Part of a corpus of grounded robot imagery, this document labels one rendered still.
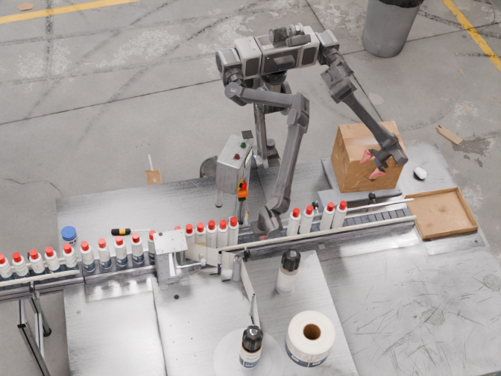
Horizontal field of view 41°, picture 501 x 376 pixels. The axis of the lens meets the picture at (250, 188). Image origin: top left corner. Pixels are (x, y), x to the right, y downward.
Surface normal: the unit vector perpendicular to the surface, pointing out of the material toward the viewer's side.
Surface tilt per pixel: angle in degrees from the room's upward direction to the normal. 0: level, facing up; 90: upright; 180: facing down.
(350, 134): 0
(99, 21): 0
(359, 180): 90
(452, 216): 0
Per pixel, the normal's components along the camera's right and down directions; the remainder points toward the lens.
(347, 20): 0.07, -0.60
